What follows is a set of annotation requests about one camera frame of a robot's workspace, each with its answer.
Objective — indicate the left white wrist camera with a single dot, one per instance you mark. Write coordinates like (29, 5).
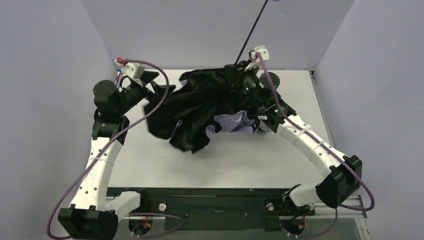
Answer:
(134, 70)

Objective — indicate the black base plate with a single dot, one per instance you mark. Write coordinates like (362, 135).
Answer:
(216, 209)

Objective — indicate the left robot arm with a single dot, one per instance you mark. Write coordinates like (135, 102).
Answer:
(89, 215)

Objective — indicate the lilac folding umbrella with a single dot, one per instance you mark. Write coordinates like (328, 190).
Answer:
(204, 104)

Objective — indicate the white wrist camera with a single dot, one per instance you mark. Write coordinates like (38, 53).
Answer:
(257, 55)
(134, 70)

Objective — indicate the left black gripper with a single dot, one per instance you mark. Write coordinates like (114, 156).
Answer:
(147, 88)

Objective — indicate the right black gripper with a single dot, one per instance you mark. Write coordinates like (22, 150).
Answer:
(239, 78)

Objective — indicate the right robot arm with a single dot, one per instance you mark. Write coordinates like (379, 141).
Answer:
(268, 112)

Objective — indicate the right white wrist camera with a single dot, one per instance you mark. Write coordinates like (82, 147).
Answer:
(257, 55)

